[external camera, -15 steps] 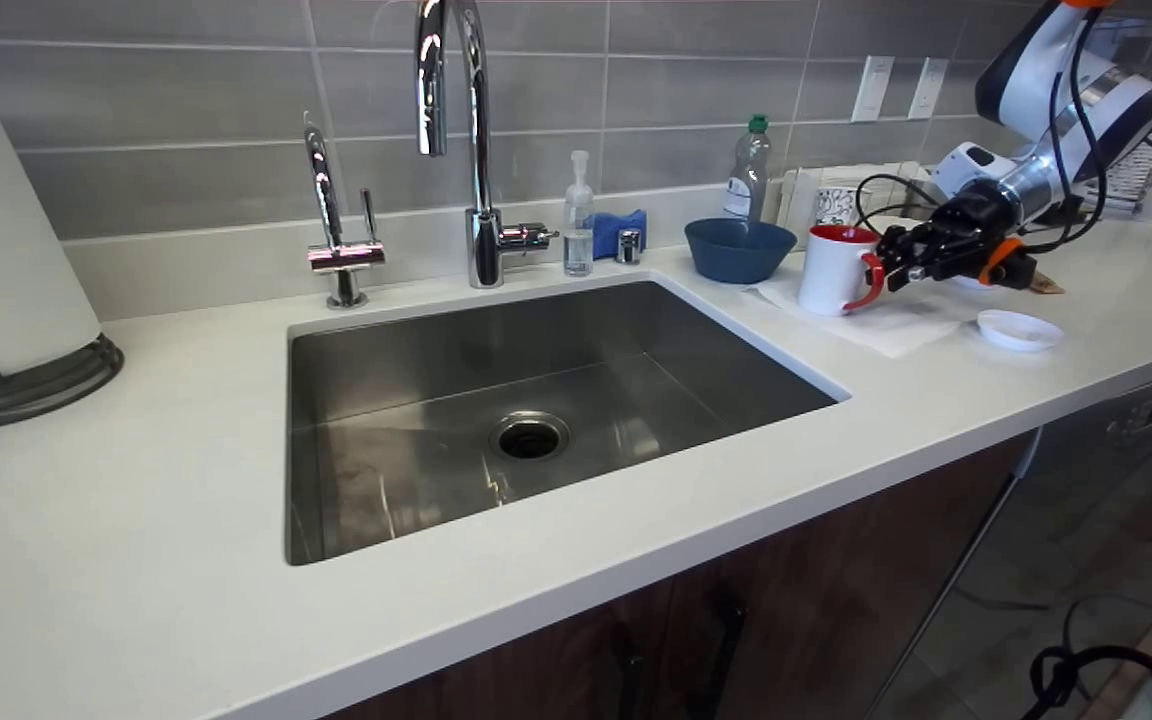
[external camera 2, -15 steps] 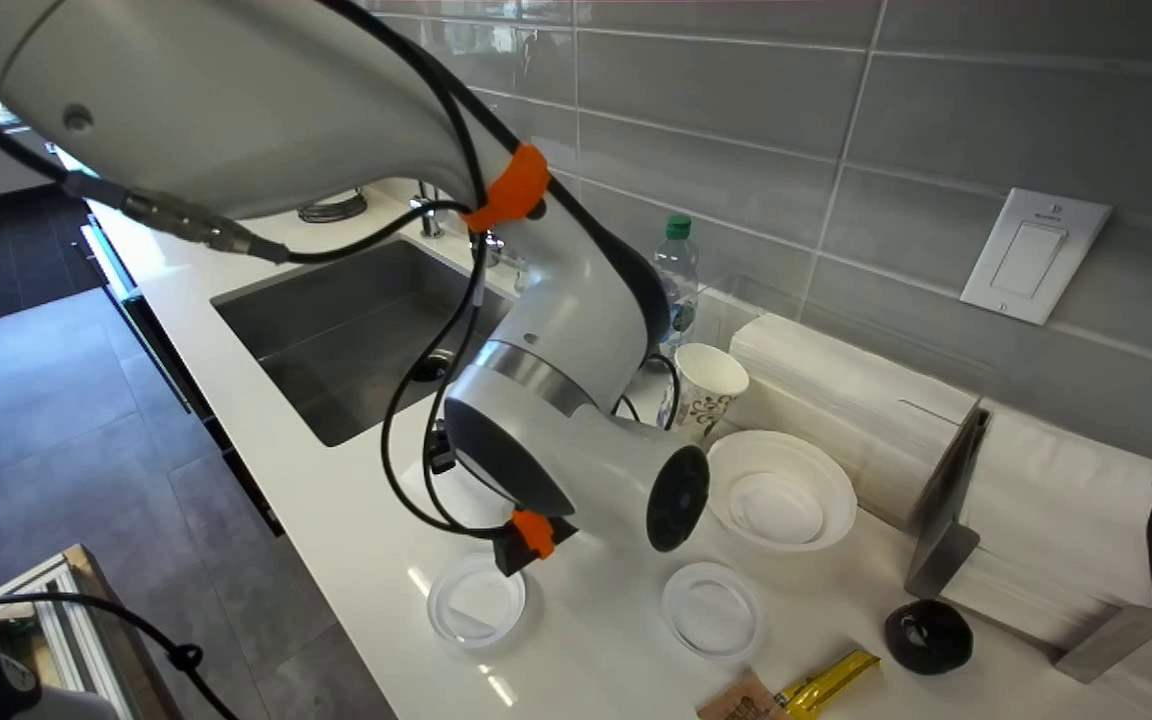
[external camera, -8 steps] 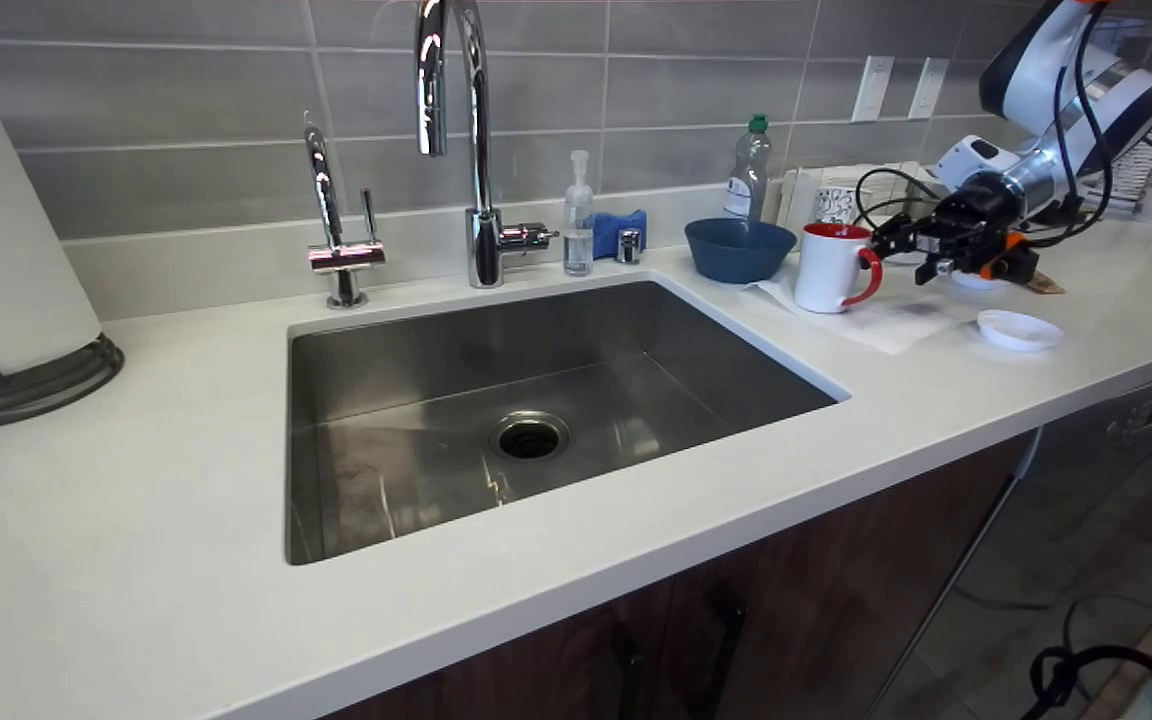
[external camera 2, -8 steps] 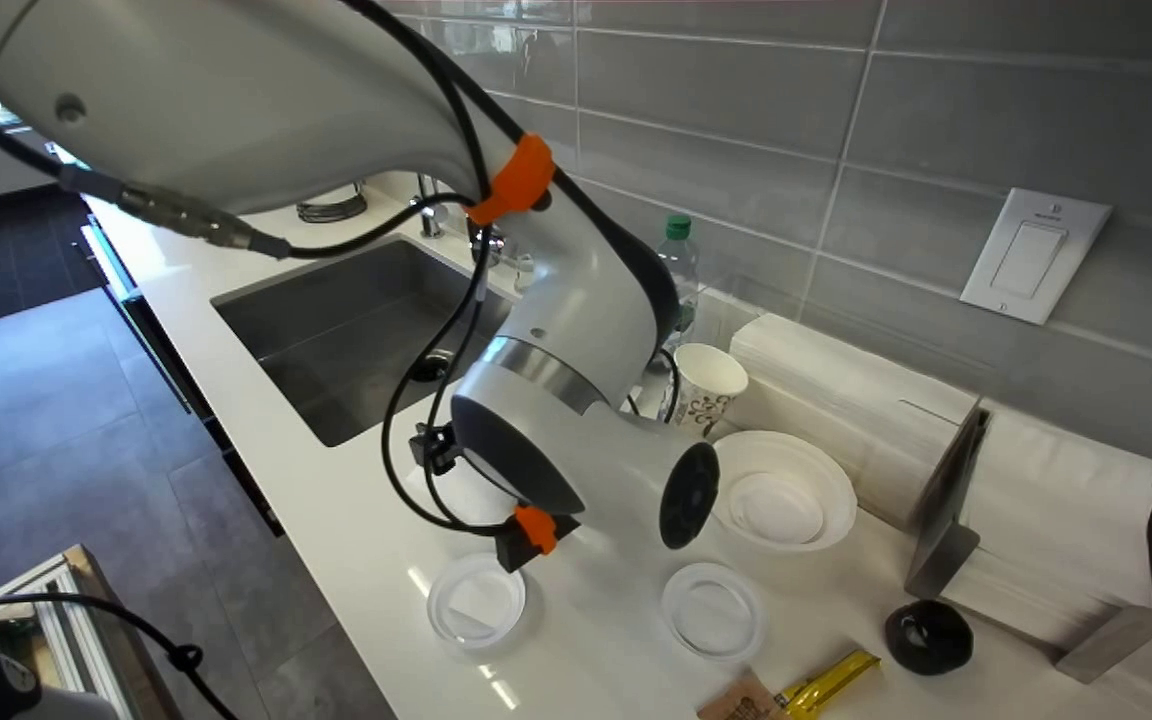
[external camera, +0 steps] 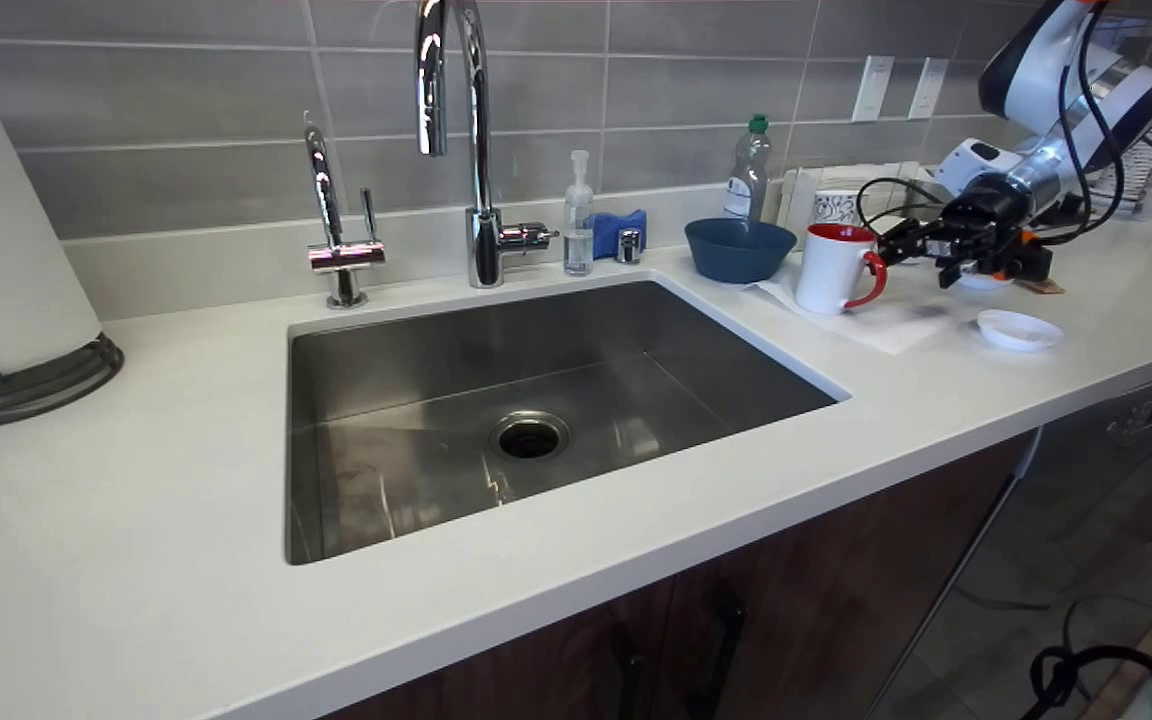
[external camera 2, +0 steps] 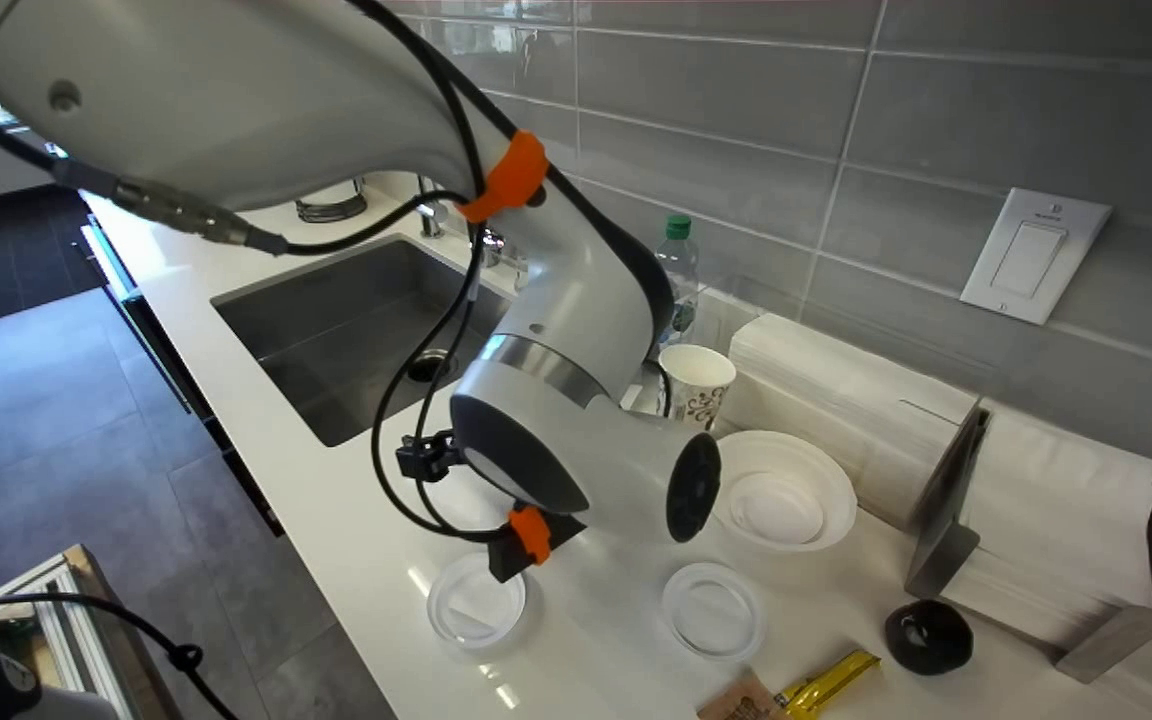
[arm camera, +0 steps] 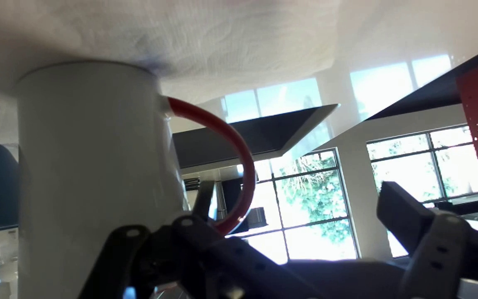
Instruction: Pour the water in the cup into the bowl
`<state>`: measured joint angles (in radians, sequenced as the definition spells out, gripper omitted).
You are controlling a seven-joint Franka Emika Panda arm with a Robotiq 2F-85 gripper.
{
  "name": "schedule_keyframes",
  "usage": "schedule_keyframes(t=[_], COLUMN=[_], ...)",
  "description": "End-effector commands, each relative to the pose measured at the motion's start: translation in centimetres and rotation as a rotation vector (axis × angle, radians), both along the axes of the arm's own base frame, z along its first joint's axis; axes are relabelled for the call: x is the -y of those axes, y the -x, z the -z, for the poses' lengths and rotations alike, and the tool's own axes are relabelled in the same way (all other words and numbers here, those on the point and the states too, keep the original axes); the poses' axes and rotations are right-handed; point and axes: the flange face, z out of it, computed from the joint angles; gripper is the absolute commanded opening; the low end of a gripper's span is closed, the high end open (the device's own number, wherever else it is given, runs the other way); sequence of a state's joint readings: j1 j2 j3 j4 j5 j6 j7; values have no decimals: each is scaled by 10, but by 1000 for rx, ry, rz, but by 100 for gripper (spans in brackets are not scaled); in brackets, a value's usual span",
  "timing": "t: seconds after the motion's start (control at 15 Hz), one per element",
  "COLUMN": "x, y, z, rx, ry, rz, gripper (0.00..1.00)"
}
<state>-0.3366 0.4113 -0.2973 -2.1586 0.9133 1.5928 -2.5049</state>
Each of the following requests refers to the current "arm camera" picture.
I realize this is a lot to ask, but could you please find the white mug red handle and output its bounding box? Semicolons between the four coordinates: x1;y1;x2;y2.
15;59;257;299

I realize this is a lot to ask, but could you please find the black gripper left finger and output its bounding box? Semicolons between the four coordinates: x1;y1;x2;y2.
77;178;329;299

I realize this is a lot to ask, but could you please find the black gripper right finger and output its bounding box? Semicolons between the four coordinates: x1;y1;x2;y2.
375;177;478;299

